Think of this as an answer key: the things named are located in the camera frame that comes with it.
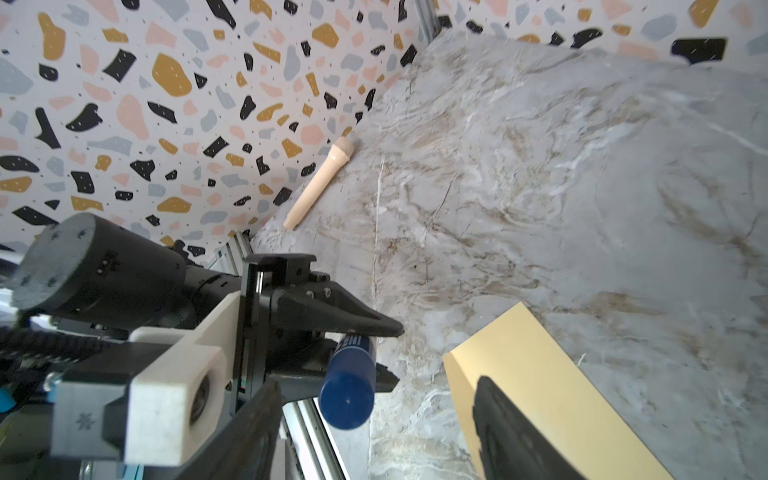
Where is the blue white glue stick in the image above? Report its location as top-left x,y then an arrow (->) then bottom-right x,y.
318,334 -> 377,430

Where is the wooden roller pin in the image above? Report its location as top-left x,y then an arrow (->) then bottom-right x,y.
283,137 -> 355,230

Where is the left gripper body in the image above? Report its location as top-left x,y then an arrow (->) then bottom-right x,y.
230,253 -> 330,414

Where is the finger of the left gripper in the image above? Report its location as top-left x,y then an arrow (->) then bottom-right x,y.
265,360 -> 400,402
269,281 -> 405,338

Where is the left aluminium corner post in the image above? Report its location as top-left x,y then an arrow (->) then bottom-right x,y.
414,0 -> 441,43

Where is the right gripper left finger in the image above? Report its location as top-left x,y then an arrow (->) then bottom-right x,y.
175,379 -> 283,480

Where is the black corrugated cable conduit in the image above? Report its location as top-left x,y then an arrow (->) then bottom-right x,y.
0,326 -> 115,385

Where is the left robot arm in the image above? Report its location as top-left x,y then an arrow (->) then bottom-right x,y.
1,213 -> 404,407

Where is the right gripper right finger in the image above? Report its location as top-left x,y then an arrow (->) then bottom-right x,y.
472,376 -> 583,480

